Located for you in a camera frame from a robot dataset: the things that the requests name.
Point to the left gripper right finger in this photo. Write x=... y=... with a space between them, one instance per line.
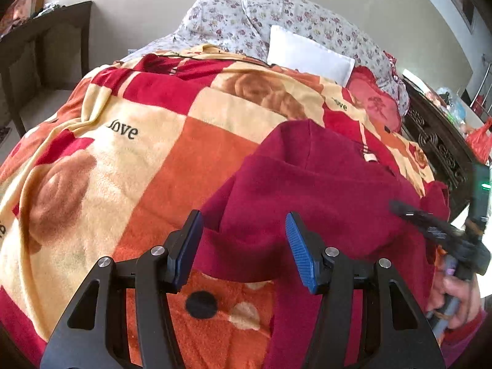
x=394 y=330

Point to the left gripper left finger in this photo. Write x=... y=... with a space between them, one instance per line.
x=92 y=331

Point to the dark wooden side table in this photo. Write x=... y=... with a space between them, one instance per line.
x=33 y=31

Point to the orange red patterned blanket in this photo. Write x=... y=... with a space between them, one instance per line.
x=137 y=146

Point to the magenta sleeve right forearm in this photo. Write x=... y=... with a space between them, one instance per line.
x=456 y=341

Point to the floral print quilt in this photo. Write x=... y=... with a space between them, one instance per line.
x=243 y=27

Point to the red plastic bag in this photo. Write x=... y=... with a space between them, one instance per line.
x=479 y=141

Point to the metal stair railing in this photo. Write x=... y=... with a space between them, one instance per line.
x=480 y=103

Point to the dark carved wooden headboard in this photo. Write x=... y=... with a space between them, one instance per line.
x=451 y=160

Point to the person's right hand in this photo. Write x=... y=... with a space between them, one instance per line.
x=466 y=294

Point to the white pillow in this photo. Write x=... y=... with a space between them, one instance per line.
x=289 y=50

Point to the red heart cushion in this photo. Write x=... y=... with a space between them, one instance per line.
x=377 y=103

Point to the maroon knit sweater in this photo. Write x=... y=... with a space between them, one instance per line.
x=323 y=176

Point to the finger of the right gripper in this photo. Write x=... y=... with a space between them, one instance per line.
x=428 y=224

